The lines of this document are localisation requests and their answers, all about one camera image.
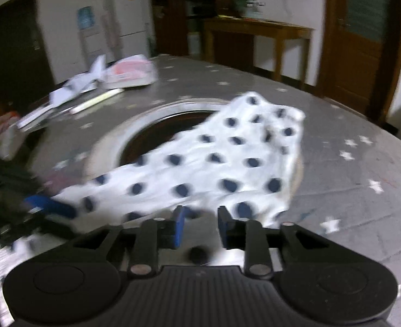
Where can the brown wooden glass-panel door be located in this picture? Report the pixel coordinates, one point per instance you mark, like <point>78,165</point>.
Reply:
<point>357,68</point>

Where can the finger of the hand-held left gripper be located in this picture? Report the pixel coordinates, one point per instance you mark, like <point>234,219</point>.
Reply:
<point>52,206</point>

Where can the white pen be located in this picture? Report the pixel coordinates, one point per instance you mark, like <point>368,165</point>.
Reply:
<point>96,100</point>

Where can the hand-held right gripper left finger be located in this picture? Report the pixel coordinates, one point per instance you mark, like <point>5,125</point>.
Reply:
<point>179,228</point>

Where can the wooden side table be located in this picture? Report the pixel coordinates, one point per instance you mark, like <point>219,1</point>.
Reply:
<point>261,29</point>

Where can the large glass jar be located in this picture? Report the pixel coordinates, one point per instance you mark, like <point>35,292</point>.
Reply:
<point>254,8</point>

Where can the white polka dot pants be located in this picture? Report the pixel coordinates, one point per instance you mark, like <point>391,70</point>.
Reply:
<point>203,163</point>

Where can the dark wooden door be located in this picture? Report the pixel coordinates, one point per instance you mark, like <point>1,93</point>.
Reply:
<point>16,47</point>

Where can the white water dispenser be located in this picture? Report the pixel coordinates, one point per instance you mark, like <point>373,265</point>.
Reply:
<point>91,41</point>

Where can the pink white tissue pack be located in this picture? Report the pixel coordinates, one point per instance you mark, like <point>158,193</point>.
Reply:
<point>129,73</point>

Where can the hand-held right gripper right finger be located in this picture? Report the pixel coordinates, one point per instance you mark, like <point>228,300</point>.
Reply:
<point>224,230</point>

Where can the white refrigerator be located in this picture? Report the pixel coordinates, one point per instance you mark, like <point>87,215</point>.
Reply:
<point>132,24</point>

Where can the grey star-print tablecloth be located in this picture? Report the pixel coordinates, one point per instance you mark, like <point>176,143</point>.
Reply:
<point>340,184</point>

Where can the dark wooden shelf cabinet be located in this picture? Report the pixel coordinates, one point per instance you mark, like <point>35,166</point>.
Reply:
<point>176,13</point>

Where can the white booklet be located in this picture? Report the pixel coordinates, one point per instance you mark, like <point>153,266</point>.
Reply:
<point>37,117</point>

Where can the loose white papers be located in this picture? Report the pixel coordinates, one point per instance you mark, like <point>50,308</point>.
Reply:
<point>78,87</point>

